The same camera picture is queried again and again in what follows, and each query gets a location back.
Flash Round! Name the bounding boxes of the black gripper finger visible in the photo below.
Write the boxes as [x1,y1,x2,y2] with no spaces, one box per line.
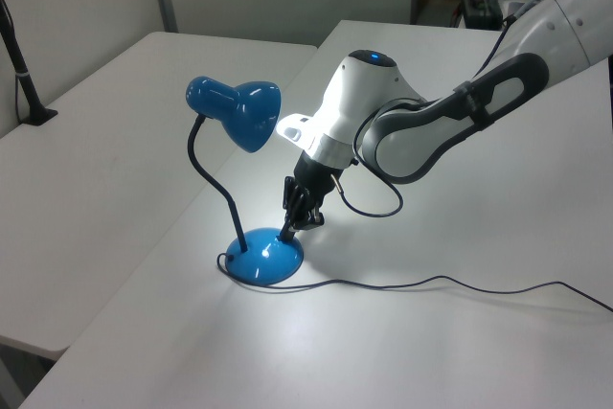
[293,204,328,232]
[279,176,311,242]

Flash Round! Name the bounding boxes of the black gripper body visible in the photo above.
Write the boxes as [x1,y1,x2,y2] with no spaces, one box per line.
[291,151,345,205]

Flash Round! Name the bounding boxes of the blue gooseneck desk lamp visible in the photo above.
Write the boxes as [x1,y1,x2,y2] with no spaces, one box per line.
[184,75,305,285]

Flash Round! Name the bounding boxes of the black pole with table clamp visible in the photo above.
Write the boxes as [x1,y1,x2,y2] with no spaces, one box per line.
[0,0,59,126]

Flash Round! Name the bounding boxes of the thin black lamp power cord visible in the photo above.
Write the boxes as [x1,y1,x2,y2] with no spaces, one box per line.
[215,251,613,313]

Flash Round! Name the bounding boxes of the black box with green cables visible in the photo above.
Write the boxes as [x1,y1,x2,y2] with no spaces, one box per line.
[459,0,505,30]

